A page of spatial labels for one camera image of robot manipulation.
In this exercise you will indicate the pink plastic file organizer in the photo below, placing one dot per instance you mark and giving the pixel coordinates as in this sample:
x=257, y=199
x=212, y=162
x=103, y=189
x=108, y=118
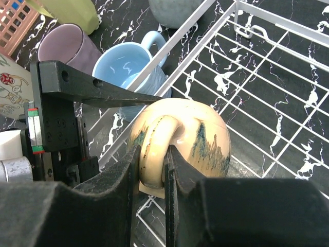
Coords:
x=16, y=19

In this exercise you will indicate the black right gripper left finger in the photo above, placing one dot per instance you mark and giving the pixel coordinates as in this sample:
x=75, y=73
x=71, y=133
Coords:
x=98, y=212

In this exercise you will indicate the light blue ceramic mug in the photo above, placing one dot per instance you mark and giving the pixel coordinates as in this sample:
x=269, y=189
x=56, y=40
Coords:
x=122, y=63

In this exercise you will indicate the white wire dish rack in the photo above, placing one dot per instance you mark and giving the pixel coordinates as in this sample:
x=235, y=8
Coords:
x=274, y=104

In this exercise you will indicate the yellow-green ceramic mug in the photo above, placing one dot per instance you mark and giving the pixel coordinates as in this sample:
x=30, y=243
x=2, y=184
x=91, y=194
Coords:
x=79, y=12

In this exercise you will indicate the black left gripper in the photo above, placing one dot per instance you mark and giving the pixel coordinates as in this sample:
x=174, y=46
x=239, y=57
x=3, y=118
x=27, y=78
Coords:
x=55, y=139

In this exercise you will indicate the purple ceramic mug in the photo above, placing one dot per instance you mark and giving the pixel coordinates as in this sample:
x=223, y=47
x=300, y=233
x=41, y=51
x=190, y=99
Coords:
x=69, y=44

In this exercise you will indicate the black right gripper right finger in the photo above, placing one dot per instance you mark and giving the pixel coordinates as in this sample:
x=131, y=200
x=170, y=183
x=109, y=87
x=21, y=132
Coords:
x=203, y=211

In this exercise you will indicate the green-inside mushroom pattern mug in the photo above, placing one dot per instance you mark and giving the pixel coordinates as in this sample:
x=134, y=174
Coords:
x=16, y=88

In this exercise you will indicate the tan glazed round mug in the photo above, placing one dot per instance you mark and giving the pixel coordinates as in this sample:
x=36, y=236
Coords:
x=194, y=128

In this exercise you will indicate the dark grey round mug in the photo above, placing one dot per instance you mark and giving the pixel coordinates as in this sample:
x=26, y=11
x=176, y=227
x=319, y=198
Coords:
x=173, y=13

